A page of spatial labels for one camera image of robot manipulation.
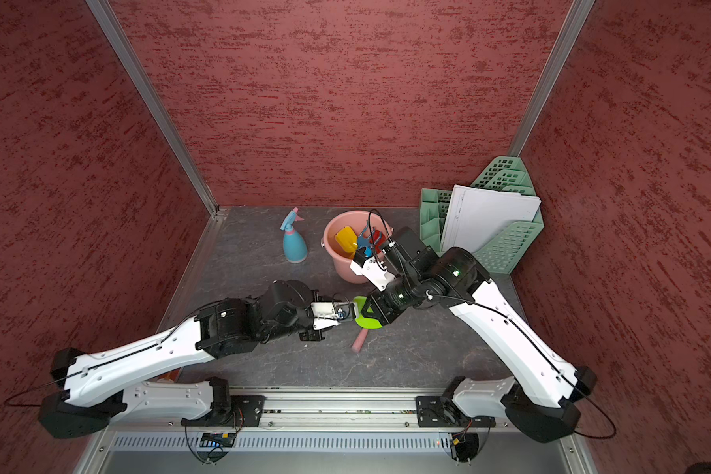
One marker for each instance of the yellow toy shovel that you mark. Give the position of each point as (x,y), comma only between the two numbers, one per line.
(346,238)

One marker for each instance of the aluminium corner post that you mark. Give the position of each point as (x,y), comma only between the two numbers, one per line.
(109,23)
(574,22)

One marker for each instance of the purple toy shovel pink handle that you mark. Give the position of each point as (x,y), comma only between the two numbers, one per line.
(360,341)

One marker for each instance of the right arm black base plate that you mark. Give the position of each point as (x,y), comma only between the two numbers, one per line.
(431,414)

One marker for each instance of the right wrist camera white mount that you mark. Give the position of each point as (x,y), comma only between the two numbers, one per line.
(378,272)

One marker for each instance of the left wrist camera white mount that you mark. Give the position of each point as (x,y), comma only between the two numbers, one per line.
(328,314)

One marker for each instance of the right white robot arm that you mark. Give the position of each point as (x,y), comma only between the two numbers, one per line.
(541,394)

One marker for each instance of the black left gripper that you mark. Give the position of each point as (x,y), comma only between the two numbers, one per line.
(310,333)

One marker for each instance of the red toy shovel wooden handle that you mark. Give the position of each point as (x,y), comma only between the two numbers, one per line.
(377,239)

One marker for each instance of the left aluminium corner post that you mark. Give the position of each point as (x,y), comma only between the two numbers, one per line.
(109,23)

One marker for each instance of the blue pink spray bottle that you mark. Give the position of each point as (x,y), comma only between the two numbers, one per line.
(293,244)

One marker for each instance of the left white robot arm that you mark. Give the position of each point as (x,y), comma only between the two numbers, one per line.
(95,388)

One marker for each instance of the green toy trowel yellow handle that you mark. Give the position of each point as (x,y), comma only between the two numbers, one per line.
(364,317)

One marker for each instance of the blue toy rake yellow handle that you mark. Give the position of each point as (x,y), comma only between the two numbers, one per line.
(364,241)

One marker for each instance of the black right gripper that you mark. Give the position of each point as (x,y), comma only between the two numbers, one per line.
(385,308)

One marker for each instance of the pink plastic bucket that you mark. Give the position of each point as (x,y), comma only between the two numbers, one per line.
(357,221)

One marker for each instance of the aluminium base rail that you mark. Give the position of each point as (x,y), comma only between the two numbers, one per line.
(294,418)

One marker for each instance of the small red card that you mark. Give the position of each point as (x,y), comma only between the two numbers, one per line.
(170,376)

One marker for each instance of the white paper stack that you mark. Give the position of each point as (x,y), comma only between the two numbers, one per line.
(476,216)

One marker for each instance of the right aluminium corner post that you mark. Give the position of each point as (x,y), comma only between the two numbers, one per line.
(574,22)

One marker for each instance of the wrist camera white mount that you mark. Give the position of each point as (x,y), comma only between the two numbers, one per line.
(378,272)
(328,314)

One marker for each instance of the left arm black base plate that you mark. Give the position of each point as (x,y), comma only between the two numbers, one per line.
(235,412)

